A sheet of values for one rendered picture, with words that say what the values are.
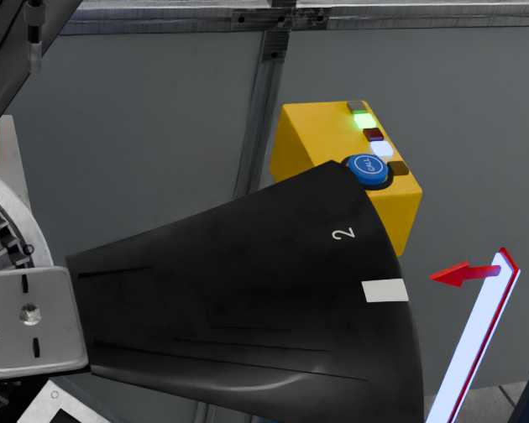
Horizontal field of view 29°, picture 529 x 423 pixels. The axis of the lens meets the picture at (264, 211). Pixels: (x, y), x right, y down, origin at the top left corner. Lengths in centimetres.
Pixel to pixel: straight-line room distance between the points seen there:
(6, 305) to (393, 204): 46
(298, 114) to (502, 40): 61
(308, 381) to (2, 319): 20
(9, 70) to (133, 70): 81
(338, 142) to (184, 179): 55
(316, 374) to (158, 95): 84
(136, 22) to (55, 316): 76
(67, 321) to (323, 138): 46
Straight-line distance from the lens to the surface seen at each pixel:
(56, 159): 148
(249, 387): 65
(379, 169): 100
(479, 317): 81
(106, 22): 137
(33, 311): 65
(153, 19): 139
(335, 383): 67
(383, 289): 71
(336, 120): 107
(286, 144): 107
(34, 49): 53
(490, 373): 225
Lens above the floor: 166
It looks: 39 degrees down
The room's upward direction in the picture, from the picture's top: 12 degrees clockwise
